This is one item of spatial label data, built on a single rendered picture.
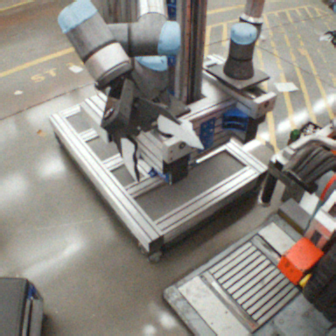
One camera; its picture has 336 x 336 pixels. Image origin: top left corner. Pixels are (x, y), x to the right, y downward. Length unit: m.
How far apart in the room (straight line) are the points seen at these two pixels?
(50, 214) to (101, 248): 0.41
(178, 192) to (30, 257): 0.90
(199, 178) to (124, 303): 0.79
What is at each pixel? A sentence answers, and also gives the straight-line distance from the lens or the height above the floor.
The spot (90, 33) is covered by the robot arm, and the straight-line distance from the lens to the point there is 0.62.
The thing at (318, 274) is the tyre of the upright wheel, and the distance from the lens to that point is 0.88.
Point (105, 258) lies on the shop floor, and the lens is 1.87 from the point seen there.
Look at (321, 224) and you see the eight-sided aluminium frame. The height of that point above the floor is 0.96.
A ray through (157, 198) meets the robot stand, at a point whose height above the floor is 0.21.
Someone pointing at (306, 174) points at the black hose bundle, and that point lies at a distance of 0.91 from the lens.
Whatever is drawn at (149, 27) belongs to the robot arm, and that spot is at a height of 1.33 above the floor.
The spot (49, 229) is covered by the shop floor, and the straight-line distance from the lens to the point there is 2.05.
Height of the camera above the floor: 1.60
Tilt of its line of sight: 45 degrees down
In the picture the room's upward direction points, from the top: straight up
